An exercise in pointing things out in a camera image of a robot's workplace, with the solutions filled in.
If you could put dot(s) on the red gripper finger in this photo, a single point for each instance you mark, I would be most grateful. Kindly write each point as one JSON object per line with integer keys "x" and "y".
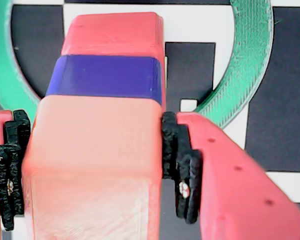
{"x": 7, "y": 162}
{"x": 235, "y": 195}

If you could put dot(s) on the orange cube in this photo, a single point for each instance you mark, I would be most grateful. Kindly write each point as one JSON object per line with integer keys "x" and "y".
{"x": 90, "y": 150}

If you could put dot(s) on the blue cube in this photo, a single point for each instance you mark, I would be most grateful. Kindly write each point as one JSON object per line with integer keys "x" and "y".
{"x": 102, "y": 75}

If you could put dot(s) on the red cube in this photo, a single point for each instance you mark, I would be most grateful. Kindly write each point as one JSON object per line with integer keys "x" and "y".
{"x": 110, "y": 32}

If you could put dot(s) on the black white marker checkerboard mat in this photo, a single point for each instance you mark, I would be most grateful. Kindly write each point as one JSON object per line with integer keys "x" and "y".
{"x": 290, "y": 75}

